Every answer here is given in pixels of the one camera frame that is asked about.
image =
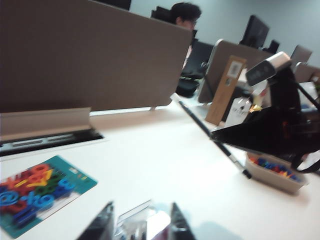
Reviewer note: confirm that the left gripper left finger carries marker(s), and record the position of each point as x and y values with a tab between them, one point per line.
100	227

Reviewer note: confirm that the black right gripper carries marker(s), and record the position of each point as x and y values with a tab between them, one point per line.
305	132

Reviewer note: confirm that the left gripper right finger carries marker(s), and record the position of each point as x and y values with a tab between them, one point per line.
180	227

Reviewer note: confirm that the black gel pen clear cap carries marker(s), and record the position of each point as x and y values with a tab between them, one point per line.
197	120

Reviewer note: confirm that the white carton black print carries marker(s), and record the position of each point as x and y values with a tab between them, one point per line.
237	112

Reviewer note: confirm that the clear plastic marker box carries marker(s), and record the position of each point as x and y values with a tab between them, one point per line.
140	220

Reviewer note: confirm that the tall brown cardboard box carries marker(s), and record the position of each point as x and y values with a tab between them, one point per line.
225	100

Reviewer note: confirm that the white tray of coloured letters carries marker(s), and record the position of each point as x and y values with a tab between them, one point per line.
275	180

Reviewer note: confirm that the teal letter puzzle board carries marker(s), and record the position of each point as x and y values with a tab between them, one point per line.
62	180

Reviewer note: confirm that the brown desk divider panel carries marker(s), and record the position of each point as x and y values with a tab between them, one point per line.
217	62
87	62

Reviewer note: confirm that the small black monitor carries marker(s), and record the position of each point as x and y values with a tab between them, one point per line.
274	46

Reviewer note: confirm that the grey monitor back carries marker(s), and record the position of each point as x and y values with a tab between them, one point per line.
301	53

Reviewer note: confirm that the black office chair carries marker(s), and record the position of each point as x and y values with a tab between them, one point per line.
192	62

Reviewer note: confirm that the large black monitor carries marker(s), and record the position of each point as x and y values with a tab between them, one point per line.
255	32

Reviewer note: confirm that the person with black hair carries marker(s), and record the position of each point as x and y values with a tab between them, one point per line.
185	12

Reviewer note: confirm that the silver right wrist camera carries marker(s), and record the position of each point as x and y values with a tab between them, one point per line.
262	72

